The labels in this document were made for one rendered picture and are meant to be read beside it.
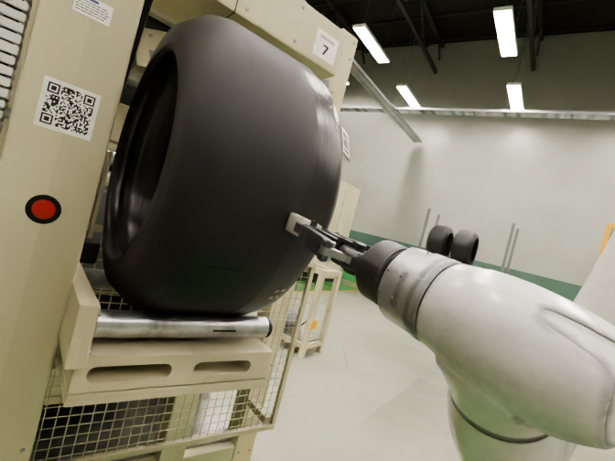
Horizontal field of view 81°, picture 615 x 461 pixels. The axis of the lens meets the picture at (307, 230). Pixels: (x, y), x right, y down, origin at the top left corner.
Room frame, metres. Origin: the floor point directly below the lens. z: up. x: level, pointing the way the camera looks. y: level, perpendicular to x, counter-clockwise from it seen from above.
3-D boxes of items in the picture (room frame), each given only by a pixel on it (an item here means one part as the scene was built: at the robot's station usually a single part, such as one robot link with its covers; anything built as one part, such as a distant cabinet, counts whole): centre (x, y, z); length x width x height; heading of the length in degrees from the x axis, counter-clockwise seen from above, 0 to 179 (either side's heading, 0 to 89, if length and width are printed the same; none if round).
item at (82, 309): (0.68, 0.40, 0.90); 0.40 x 0.03 x 0.10; 39
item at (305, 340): (3.45, -0.08, 0.40); 0.60 x 0.35 x 0.80; 56
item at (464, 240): (5.86, -2.55, 0.96); 1.30 x 0.62 x 1.92; 54
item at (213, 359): (0.68, 0.17, 0.83); 0.36 x 0.09 x 0.06; 129
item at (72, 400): (0.79, 0.26, 0.80); 0.37 x 0.36 x 0.02; 39
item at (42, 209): (0.56, 0.41, 1.06); 0.03 x 0.02 x 0.03; 129
